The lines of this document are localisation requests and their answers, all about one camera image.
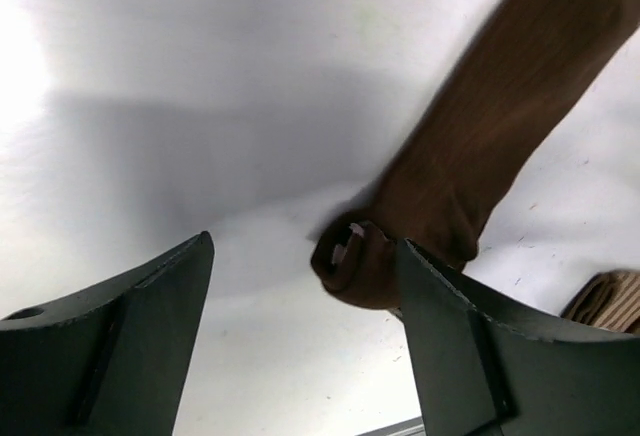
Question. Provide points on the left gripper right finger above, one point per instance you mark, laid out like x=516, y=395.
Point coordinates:
x=486, y=364

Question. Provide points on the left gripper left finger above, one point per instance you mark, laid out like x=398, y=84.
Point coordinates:
x=111, y=359

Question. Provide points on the dark brown sock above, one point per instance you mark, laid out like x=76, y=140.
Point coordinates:
x=524, y=71

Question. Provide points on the brown cream striped sock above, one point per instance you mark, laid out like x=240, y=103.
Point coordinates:
x=609, y=300

